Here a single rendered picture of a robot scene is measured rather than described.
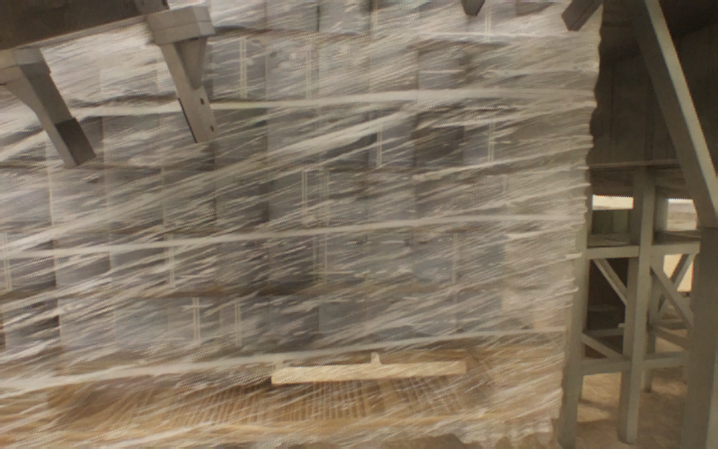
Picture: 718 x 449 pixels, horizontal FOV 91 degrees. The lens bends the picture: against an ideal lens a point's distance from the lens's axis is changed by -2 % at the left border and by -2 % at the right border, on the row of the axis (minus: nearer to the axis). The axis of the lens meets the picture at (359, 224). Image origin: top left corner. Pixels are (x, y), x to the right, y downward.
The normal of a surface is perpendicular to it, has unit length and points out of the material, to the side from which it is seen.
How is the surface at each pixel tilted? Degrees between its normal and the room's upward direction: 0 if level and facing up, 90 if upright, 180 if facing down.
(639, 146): 90
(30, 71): 83
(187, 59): 113
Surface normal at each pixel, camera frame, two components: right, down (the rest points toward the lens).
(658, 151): -0.99, 0.04
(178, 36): -0.04, 0.49
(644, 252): 0.11, 0.11
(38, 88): 0.98, -0.14
